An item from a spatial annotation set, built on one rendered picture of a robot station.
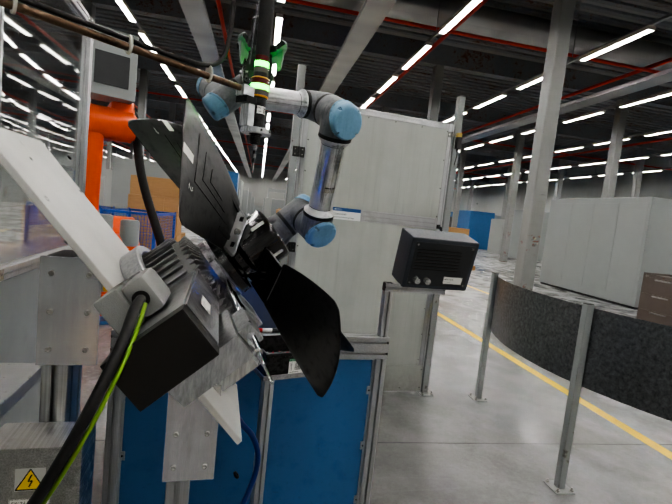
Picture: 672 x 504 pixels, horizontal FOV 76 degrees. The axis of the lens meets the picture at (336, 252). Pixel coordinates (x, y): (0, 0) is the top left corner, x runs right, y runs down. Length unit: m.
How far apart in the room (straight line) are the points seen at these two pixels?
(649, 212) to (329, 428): 9.38
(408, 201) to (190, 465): 2.46
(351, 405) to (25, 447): 1.03
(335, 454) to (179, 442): 0.83
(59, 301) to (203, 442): 0.39
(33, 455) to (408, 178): 2.67
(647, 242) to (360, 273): 8.10
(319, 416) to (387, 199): 1.82
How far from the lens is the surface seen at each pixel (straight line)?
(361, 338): 1.54
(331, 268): 2.97
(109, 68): 4.91
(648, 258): 10.55
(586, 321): 2.47
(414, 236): 1.49
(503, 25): 10.63
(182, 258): 0.89
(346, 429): 1.68
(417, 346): 3.33
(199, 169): 0.71
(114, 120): 4.93
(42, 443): 0.94
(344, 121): 1.45
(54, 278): 0.92
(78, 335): 0.93
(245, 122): 1.04
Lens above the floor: 1.28
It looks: 5 degrees down
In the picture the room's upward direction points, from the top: 6 degrees clockwise
